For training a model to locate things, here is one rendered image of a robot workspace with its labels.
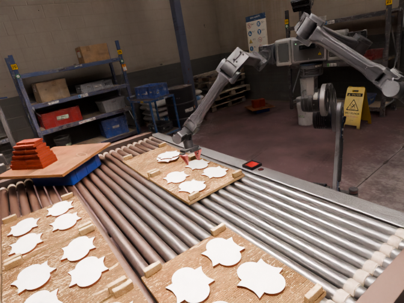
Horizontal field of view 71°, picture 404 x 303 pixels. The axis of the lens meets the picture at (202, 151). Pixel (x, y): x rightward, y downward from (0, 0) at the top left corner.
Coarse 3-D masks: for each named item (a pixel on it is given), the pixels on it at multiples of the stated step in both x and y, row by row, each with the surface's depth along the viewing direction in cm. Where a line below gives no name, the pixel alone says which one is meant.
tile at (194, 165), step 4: (196, 160) 169; (200, 160) 168; (192, 164) 164; (196, 164) 163; (200, 164) 162; (204, 164) 161; (192, 168) 159; (196, 168) 158; (200, 168) 157; (204, 168) 158
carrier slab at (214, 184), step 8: (176, 168) 165; (184, 168) 163; (224, 168) 154; (160, 176) 158; (192, 176) 151; (200, 176) 150; (240, 176) 143; (160, 184) 149; (168, 184) 147; (176, 184) 146; (208, 184) 140; (216, 184) 138; (224, 184) 138; (176, 192) 137; (184, 192) 136; (200, 192) 133; (208, 192) 132; (184, 200) 130; (192, 200) 128
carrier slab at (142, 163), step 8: (152, 152) 198; (160, 152) 196; (128, 160) 192; (136, 160) 189; (144, 160) 186; (152, 160) 184; (176, 160) 177; (136, 168) 175; (144, 168) 173; (152, 168) 171; (160, 168) 169; (168, 168) 167; (144, 176) 162
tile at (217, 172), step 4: (208, 168) 155; (212, 168) 154; (216, 168) 153; (220, 168) 153; (204, 172) 152; (208, 172) 151; (212, 172) 150; (216, 172) 149; (220, 172) 149; (224, 172) 148; (208, 176) 146; (212, 176) 145; (216, 176) 145; (220, 176) 144; (224, 176) 145
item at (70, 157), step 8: (88, 144) 206; (96, 144) 202; (104, 144) 199; (56, 152) 201; (64, 152) 197; (72, 152) 194; (80, 152) 191; (88, 152) 188; (96, 152) 186; (64, 160) 180; (72, 160) 178; (80, 160) 175; (48, 168) 170; (56, 168) 168; (64, 168) 165; (72, 168) 165; (0, 176) 171; (8, 176) 169; (16, 176) 167; (24, 176) 165; (32, 176) 164; (40, 176) 162; (48, 176) 160; (56, 176) 159
